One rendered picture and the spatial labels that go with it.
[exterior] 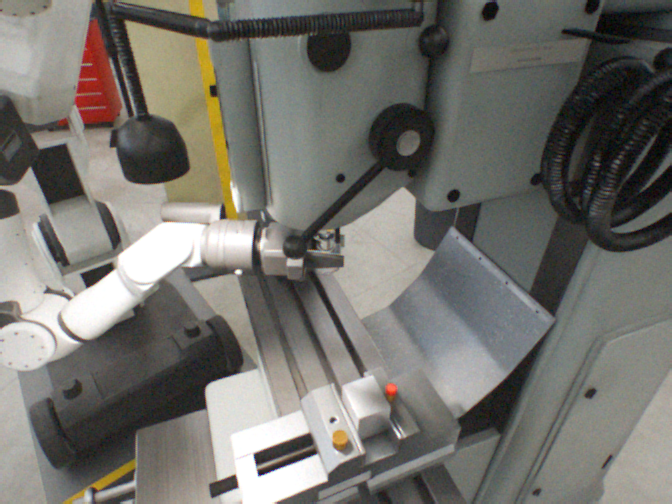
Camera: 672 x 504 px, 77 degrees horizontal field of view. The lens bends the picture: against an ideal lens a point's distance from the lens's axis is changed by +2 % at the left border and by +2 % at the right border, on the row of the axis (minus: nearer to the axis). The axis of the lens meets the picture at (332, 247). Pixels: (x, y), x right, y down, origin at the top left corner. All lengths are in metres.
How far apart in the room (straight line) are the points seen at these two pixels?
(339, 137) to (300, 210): 0.10
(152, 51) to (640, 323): 2.07
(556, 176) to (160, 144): 0.42
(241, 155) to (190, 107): 1.80
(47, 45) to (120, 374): 0.96
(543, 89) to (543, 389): 0.60
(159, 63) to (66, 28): 1.49
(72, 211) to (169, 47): 1.25
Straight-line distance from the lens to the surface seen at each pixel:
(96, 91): 5.17
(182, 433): 1.08
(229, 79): 0.50
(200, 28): 0.34
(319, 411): 0.69
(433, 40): 0.46
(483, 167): 0.57
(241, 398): 0.99
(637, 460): 2.18
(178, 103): 2.32
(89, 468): 1.54
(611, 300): 0.83
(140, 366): 1.44
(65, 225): 1.20
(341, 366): 0.88
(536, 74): 0.56
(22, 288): 0.76
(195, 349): 1.42
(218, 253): 0.65
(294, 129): 0.46
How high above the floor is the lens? 1.63
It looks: 36 degrees down
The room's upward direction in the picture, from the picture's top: straight up
